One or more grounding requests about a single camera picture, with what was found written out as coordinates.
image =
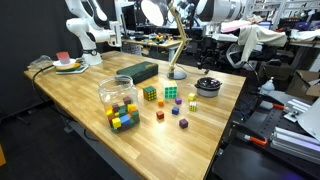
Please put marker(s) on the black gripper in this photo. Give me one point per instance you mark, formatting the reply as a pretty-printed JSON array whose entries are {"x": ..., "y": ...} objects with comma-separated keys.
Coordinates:
[{"x": 212, "y": 30}]

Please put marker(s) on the black pot lid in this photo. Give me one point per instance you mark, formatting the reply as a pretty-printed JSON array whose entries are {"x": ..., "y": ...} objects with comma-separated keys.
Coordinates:
[{"x": 208, "y": 83}]

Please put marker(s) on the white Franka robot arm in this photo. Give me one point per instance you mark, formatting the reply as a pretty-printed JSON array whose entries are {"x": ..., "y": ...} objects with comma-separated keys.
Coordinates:
[{"x": 90, "y": 30}]

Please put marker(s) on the pink cloth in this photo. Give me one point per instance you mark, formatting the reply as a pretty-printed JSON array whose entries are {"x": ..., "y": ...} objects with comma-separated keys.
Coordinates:
[{"x": 235, "y": 26}]

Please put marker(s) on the black office chair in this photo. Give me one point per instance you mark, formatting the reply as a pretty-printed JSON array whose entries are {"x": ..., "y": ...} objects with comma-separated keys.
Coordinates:
[{"x": 233, "y": 53}]

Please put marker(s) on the wooden desk lamp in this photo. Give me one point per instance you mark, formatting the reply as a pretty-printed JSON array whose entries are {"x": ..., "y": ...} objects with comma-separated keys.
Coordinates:
[{"x": 177, "y": 55}]

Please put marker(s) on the beige cloth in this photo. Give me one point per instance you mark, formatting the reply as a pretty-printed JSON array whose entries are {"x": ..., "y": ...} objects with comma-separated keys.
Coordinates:
[{"x": 260, "y": 36}]

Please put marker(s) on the wooden background table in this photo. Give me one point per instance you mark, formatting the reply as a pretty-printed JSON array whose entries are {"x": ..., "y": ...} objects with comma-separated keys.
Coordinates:
[{"x": 166, "y": 43}]

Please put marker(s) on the colourful toys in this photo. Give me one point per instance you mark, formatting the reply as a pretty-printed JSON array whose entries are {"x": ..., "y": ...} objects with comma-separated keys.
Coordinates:
[{"x": 160, "y": 37}]

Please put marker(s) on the yellow-green wooden cube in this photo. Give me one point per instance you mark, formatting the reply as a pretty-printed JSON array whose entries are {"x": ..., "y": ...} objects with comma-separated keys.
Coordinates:
[{"x": 191, "y": 97}]

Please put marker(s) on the large green-white Rubik's cube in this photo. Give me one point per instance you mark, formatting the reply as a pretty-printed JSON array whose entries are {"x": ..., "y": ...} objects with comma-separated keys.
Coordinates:
[{"x": 170, "y": 89}]

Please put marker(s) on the small white-faced Rubik's cube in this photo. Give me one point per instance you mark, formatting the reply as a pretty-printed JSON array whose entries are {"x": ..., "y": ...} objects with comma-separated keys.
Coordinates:
[{"x": 192, "y": 106}]

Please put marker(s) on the black monitor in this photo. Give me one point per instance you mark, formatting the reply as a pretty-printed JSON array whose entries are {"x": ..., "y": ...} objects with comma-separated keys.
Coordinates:
[{"x": 128, "y": 16}]

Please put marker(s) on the dark green case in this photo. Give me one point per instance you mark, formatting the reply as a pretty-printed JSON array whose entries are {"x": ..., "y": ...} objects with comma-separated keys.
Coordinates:
[{"x": 137, "y": 71}]

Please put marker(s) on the blue wooden cube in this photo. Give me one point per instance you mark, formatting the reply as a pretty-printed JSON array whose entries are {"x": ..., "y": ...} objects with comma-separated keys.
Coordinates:
[{"x": 175, "y": 111}]

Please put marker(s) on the black-edged Rubik's cube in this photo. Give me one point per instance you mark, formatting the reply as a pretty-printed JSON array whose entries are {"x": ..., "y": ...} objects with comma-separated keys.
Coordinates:
[{"x": 150, "y": 93}]

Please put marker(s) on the orange wooden cube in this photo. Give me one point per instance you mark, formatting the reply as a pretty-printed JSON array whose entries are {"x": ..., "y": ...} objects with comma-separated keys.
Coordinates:
[{"x": 160, "y": 103}]

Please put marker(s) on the white cloth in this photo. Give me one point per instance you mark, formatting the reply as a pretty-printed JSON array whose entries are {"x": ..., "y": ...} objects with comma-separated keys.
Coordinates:
[{"x": 306, "y": 35}]

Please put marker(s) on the dark purple wooden cube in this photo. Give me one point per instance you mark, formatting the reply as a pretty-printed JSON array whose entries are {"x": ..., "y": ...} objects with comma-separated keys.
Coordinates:
[{"x": 183, "y": 123}]

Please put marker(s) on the red wooden cube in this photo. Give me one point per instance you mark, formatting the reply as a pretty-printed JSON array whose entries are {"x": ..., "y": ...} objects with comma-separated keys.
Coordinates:
[{"x": 160, "y": 115}]

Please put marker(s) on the open cardboard box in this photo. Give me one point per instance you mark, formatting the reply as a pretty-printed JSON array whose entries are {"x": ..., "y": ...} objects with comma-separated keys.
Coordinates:
[{"x": 301, "y": 83}]

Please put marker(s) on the maroon cube in jar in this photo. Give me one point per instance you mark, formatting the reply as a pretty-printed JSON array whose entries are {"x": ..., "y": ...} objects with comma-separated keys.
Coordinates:
[{"x": 127, "y": 100}]

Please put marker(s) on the orange cube in jar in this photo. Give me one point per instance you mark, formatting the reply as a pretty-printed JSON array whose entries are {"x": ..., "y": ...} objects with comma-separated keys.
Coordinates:
[{"x": 131, "y": 107}]

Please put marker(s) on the short aluminium extrusion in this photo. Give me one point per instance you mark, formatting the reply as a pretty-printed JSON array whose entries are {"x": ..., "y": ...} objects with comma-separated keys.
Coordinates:
[{"x": 296, "y": 108}]

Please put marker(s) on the clear plastic jar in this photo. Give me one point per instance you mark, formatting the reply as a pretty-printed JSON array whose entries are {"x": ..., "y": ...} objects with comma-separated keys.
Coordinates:
[{"x": 115, "y": 90}]

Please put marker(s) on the green cube in jar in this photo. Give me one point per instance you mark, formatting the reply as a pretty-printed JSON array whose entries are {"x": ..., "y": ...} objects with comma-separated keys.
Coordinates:
[
  {"x": 122, "y": 110},
  {"x": 135, "y": 115}
]

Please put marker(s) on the blue cube in jar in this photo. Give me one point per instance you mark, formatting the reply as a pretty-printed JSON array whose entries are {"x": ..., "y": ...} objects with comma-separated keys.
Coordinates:
[{"x": 125, "y": 119}]

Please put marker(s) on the yellow cube in jar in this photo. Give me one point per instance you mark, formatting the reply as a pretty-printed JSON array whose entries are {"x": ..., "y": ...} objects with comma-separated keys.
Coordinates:
[{"x": 116, "y": 123}]

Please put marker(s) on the white curved panel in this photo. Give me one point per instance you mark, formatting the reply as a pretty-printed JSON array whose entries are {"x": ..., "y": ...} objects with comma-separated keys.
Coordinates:
[{"x": 311, "y": 121}]

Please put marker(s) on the black side platform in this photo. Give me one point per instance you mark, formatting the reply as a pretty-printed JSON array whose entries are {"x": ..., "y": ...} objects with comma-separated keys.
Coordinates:
[{"x": 246, "y": 163}]

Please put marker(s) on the white square tray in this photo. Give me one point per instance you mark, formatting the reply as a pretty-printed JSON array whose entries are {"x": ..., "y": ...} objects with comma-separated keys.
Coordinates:
[{"x": 80, "y": 69}]

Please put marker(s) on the long aluminium extrusions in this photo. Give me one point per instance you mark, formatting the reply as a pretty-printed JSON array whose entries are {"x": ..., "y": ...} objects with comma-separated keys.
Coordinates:
[{"x": 293, "y": 144}]

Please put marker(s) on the green plate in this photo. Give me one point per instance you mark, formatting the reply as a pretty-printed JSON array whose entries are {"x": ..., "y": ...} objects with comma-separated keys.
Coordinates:
[{"x": 71, "y": 67}]

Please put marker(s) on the red plastic cup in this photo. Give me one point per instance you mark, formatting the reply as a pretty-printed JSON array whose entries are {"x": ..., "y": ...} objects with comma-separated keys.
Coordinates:
[{"x": 63, "y": 57}]

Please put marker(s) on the white round plate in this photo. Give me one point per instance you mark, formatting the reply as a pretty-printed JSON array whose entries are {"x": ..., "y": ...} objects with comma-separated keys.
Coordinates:
[{"x": 60, "y": 63}]

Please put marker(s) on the clear plastic bag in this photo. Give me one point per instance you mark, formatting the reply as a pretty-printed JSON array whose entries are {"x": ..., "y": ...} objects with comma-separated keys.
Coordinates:
[{"x": 40, "y": 61}]

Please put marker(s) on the metal shelf frame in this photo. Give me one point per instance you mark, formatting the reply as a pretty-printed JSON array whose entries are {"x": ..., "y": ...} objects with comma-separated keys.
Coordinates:
[{"x": 283, "y": 6}]

